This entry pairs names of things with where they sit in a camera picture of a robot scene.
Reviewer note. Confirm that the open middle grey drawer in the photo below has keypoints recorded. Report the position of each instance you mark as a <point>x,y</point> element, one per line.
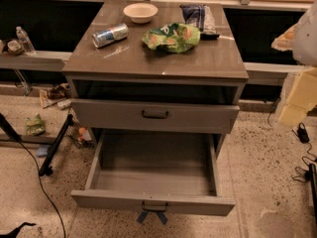
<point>155,172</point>

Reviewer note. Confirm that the silver blue soda can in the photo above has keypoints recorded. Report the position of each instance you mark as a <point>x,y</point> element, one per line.
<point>111,35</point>

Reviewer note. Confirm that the green rice chip bag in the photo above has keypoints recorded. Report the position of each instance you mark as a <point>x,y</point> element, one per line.
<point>173,38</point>

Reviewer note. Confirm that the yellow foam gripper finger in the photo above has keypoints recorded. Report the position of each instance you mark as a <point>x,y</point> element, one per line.
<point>301,99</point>

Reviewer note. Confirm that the blue white snack bag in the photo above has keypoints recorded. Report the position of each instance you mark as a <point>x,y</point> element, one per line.
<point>201,17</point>

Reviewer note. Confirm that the closed upper grey drawer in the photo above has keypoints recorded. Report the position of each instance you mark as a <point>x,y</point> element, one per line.
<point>150,116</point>

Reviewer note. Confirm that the crumpled wrapper on ledge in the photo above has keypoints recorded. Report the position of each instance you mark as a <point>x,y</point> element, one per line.
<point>11,47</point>

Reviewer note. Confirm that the black power adapter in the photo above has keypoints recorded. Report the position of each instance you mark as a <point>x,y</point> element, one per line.
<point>302,133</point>

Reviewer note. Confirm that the green bag on floor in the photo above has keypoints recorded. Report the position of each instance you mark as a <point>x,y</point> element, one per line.
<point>35,126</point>

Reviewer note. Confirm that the trash pile on floor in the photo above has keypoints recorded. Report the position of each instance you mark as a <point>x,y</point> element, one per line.
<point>50,97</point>

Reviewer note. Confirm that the grey drawer cabinet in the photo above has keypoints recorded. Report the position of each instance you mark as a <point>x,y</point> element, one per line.
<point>210,74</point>

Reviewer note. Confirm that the black tripod leg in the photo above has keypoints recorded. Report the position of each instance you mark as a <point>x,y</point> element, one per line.
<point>46,169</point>

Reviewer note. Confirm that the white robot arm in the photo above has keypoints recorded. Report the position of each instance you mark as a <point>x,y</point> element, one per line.
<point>305,38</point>

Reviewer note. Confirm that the clear plastic water bottle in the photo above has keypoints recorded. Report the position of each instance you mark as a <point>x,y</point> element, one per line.
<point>25,41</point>

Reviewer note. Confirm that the white paper bowl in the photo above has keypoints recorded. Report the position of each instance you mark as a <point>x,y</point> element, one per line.
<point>140,13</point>

